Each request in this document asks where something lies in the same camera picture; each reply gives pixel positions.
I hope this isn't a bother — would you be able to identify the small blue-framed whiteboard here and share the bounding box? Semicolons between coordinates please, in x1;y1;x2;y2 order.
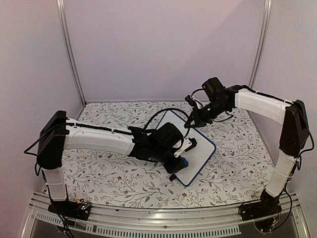
157;111;216;187

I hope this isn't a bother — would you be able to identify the front aluminium rail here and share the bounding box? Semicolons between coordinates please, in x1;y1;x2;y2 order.
22;192;310;238

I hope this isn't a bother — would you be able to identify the left aluminium frame post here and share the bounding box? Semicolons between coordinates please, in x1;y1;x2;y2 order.
56;0;87;106

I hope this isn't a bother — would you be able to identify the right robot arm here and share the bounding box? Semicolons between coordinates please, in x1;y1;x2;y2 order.
185;77;315;216

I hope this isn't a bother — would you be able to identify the aluminium frame post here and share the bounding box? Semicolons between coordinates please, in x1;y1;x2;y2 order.
56;0;87;106
248;0;272;88

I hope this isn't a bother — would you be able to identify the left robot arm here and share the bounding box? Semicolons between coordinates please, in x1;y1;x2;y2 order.
24;111;189;215

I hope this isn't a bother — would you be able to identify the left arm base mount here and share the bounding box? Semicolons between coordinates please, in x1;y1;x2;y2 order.
48;198;92;221

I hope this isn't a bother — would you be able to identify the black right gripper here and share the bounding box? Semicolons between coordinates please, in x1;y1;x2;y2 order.
184;100;228;130

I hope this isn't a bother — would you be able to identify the right aluminium frame post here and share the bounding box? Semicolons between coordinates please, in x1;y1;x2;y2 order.
248;0;272;88

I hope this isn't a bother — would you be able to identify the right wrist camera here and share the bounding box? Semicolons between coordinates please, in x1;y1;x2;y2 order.
185;95;203;109

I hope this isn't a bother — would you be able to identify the floral patterned table mat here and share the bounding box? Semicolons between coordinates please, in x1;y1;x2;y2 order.
62;109;274;208

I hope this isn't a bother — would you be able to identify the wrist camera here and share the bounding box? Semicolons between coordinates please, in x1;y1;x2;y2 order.
173;137;197;157
185;95;203;109

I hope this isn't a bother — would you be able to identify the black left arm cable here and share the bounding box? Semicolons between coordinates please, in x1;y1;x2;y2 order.
142;108;191;139

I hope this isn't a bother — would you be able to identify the blue whiteboard eraser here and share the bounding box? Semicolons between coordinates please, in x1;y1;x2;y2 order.
181;158;189;169

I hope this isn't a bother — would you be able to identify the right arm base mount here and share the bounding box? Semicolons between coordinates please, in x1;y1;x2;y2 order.
238;190;282;221

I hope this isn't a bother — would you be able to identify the wire whiteboard stand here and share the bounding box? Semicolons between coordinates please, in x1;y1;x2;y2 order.
169;174;177;181

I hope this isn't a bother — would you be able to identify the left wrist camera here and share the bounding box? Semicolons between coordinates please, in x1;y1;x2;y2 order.
173;137;197;157

